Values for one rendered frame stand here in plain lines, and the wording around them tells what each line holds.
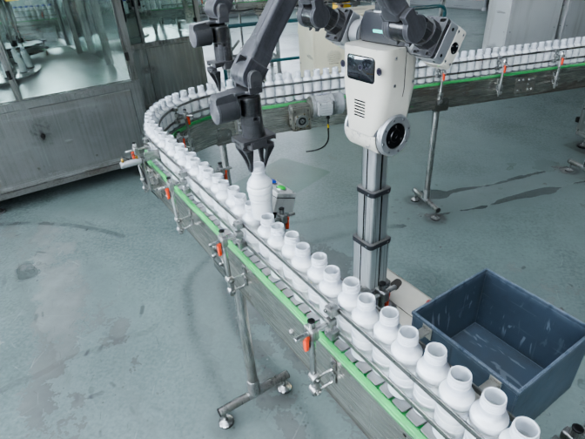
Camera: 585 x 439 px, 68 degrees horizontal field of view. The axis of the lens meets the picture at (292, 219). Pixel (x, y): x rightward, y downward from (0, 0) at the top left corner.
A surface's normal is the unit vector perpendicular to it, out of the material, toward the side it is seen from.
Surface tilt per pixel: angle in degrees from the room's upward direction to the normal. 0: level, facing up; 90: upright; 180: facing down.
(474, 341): 0
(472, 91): 90
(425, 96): 90
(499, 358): 0
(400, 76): 90
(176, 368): 0
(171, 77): 90
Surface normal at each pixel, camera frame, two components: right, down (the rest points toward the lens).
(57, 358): -0.06, -0.85
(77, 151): 0.55, 0.41
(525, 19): 0.24, 0.49
